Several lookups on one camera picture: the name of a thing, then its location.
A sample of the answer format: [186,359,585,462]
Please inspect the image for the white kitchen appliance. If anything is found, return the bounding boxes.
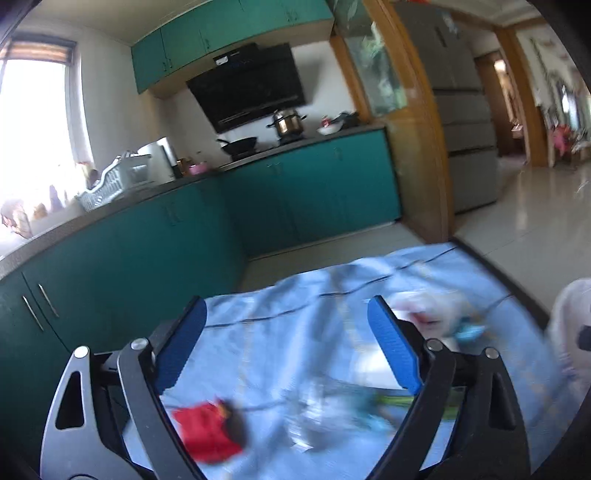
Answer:
[137,137,177,184]

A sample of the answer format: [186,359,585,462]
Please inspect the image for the black range hood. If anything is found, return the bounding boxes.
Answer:
[186,43,307,135]

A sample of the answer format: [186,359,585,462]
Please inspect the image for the red wrapper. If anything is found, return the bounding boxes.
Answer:
[172,401,249,465]

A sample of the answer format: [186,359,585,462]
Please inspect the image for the steel cooking pot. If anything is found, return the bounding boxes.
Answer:
[266,110,307,138]

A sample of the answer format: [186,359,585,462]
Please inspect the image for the grey kitchen countertop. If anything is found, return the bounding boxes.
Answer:
[0,121,387,280]

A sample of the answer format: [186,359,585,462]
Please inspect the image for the kitchen window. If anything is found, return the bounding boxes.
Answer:
[0,39,94,241]

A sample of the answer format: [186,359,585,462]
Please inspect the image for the wooden door frame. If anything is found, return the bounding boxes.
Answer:
[364,0,456,244]

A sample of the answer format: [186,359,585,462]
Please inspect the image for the wooden room door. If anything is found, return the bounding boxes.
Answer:
[475,51,528,160]

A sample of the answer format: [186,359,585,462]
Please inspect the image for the wooden pillar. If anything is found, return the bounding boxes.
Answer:
[494,25,556,168]

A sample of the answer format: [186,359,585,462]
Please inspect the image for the glass sliding door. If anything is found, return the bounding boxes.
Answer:
[329,0,444,244]

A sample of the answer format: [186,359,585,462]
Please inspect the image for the black wok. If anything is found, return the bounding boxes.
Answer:
[216,137,259,158]

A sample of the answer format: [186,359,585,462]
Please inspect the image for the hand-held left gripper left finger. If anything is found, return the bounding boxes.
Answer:
[41,296,208,480]

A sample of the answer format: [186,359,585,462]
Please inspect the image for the blue glove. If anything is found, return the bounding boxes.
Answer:
[455,322,486,343]

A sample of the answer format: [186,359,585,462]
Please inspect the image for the blue checked tablecloth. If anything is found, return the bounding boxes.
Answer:
[119,242,570,470]

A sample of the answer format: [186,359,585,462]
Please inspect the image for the white plastic bag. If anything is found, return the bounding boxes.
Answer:
[392,285,465,343]

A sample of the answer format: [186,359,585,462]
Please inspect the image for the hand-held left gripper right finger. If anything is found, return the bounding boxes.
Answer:
[367,295,529,480]

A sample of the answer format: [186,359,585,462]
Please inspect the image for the teal base cabinets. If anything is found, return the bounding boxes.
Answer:
[219,129,402,260]
[0,178,246,462]

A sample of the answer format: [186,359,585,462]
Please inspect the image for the trash bin with white bag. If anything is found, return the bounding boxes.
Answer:
[547,278,591,398]

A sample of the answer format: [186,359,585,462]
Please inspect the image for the teal wall cabinets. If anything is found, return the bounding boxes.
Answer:
[131,0,334,96]

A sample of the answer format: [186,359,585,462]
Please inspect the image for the dark wooden armchairs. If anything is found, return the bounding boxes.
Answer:
[551,124,591,163]

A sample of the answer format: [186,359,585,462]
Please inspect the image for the white dish rack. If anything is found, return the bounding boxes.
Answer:
[75,151,153,213]

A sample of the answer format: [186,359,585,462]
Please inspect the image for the grey refrigerator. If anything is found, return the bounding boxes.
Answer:
[392,0,502,214]

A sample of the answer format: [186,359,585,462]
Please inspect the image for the green vegetable leaves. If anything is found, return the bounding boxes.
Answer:
[358,387,465,422]

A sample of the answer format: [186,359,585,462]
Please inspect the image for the clear plastic wrapper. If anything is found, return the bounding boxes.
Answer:
[285,381,354,452]

